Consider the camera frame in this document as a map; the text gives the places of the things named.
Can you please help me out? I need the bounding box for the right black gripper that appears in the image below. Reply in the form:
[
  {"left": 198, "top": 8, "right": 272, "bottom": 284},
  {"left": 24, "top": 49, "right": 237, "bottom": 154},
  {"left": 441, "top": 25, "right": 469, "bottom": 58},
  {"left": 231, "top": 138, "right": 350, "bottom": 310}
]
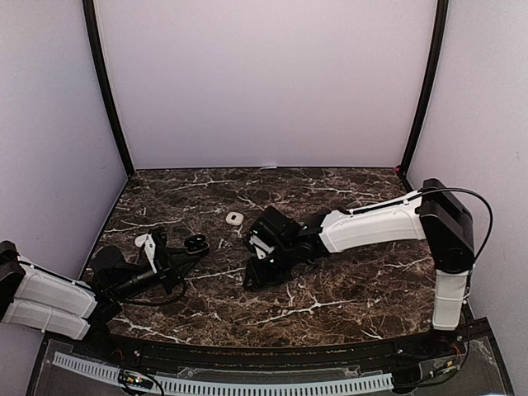
[{"left": 243, "top": 241, "right": 299, "bottom": 290}]

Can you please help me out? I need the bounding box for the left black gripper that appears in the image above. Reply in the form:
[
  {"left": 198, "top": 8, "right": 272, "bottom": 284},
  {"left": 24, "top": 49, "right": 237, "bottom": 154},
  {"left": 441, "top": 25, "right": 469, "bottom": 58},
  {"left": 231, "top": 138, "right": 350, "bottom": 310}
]
[{"left": 112, "top": 247, "right": 199, "bottom": 301}]

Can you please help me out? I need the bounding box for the black earbud case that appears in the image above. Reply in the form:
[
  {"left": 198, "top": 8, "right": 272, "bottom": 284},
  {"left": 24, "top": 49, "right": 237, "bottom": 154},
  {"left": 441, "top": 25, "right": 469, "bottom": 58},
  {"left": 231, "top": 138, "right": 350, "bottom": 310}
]
[{"left": 184, "top": 234, "right": 210, "bottom": 256}]

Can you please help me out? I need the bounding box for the white oval charging case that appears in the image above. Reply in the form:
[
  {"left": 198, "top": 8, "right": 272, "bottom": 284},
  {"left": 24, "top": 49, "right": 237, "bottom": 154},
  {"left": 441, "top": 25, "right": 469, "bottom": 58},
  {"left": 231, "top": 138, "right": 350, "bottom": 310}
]
[{"left": 134, "top": 233, "right": 150, "bottom": 248}]

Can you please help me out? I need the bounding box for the small white charging case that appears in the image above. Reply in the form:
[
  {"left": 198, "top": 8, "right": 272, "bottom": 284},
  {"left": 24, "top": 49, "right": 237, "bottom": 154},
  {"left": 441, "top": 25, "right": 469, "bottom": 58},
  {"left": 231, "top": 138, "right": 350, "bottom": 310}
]
[{"left": 225, "top": 212, "right": 244, "bottom": 226}]

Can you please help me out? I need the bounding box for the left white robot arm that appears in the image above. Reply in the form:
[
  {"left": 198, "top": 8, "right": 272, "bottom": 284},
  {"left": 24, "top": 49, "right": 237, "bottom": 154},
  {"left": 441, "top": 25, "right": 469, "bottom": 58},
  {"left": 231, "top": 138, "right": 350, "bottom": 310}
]
[{"left": 1, "top": 233, "right": 210, "bottom": 360}]

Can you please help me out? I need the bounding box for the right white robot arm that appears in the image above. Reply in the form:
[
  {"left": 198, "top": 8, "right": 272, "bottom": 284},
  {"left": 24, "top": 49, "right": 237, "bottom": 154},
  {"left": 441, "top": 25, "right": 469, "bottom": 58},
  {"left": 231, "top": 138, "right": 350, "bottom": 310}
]
[{"left": 243, "top": 178, "right": 490, "bottom": 358}]

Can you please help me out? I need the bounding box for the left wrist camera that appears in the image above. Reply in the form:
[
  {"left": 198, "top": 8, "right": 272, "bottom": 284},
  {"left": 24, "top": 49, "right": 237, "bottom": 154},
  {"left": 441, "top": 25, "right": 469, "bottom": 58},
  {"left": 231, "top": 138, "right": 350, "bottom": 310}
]
[{"left": 144, "top": 228, "right": 167, "bottom": 275}]

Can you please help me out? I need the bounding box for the white slotted cable duct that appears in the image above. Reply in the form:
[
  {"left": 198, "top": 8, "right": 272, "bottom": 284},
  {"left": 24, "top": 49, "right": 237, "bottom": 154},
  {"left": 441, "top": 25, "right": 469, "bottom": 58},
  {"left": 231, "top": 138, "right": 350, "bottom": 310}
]
[{"left": 51, "top": 351, "right": 394, "bottom": 395}]

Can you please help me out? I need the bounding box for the black front rail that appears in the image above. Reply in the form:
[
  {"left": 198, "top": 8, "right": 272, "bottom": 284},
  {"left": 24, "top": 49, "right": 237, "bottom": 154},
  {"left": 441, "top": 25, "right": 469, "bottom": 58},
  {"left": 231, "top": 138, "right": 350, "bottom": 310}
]
[{"left": 73, "top": 332, "right": 467, "bottom": 372}]

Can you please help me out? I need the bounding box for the right black frame post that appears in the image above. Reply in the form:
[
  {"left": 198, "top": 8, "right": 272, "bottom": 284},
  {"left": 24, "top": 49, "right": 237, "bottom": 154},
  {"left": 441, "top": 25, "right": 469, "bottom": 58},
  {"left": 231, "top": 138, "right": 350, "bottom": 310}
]
[{"left": 398, "top": 0, "right": 449, "bottom": 179}]

